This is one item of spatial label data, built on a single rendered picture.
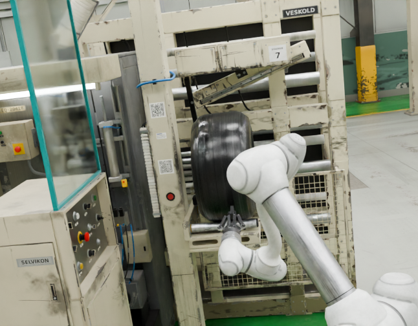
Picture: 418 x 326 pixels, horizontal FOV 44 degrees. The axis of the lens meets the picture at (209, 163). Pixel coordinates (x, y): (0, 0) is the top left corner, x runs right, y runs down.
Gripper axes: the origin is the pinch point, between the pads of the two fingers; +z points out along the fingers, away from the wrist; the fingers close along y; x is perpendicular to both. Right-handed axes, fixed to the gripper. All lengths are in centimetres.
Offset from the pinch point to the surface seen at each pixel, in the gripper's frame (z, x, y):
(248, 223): 8.5, 13.3, -6.1
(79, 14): 71, -87, 72
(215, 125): 23.0, -34.9, 3.8
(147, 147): 27, -25, 40
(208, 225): 9.1, 12.7, 13.7
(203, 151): 11.2, -28.1, 10.0
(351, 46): 938, 220, -216
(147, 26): 41, -82, 31
